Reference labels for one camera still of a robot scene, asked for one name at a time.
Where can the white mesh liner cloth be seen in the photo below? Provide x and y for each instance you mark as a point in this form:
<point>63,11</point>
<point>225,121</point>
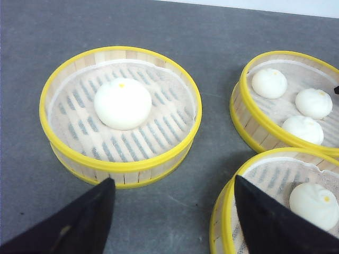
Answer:
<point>72,117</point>

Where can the white bun front right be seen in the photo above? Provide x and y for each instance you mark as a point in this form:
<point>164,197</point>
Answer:
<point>304,128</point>

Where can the white mesh liner three-bun drawer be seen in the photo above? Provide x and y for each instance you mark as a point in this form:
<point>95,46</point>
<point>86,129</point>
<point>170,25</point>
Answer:
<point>299,77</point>

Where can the large white bun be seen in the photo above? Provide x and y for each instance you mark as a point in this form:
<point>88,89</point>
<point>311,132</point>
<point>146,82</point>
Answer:
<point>123,104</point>

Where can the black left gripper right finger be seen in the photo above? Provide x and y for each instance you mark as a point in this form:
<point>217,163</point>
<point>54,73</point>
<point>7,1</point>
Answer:
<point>270,227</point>

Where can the white bun back drawer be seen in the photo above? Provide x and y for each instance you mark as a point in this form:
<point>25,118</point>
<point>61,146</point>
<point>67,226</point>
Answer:
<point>316,204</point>

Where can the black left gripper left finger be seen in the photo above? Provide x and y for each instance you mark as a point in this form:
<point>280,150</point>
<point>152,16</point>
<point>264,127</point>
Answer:
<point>82,226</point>

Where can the white bun front middle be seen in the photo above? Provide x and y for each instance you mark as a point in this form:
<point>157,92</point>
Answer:
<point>314,103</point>

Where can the white bun front left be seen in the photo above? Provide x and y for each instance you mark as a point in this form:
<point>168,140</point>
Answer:
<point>269,83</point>

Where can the front bamboo steamer drawer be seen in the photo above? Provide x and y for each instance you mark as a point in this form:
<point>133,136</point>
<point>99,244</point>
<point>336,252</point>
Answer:
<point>258,131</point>

